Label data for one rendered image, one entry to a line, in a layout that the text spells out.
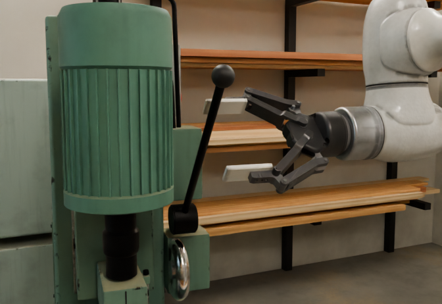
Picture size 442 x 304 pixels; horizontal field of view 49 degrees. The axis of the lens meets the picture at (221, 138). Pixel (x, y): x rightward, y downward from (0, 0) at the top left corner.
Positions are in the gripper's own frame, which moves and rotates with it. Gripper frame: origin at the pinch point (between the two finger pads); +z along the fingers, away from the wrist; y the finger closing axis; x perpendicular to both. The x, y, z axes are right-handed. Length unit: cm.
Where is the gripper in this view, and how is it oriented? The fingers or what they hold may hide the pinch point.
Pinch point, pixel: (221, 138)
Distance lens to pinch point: 73.3
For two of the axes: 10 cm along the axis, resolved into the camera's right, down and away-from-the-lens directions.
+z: -9.5, 0.3, -3.1
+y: -2.3, -7.4, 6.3
